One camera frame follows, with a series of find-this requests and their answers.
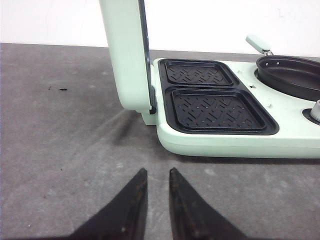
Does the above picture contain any mint green breakfast maker base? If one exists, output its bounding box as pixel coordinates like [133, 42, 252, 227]
[151, 58, 320, 159]

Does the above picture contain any black frying pan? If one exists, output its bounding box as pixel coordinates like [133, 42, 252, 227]
[245, 34, 320, 102]

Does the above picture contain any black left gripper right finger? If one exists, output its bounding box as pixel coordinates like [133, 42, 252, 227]
[169, 168, 248, 240]

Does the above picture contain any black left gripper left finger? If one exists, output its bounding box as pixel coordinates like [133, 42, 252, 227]
[69, 168, 148, 240]

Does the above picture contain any silver left control knob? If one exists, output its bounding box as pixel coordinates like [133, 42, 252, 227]
[310, 100, 320, 123]

